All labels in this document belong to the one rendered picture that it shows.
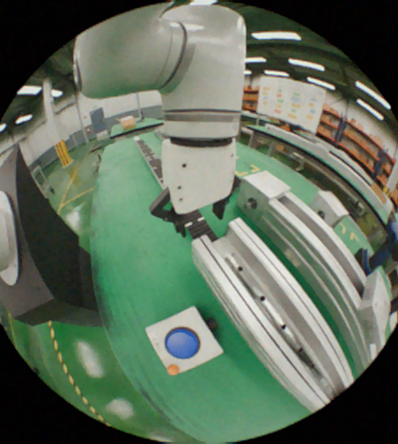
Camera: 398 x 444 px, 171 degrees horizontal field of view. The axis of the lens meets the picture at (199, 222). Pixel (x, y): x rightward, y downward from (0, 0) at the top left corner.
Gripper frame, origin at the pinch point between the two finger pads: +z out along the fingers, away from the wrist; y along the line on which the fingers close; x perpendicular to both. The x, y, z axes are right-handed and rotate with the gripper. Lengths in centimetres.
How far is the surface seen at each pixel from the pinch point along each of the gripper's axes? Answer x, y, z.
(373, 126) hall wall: 102, -1054, -291
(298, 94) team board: -115, -284, -80
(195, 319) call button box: 14.5, 9.3, 0.4
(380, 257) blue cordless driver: 40, -33, -6
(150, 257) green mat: -0.7, 12.2, 6.3
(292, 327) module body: 25.8, -2.3, 1.8
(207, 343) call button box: 18.2, 9.7, 0.3
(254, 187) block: 0.1, -14.6, -3.0
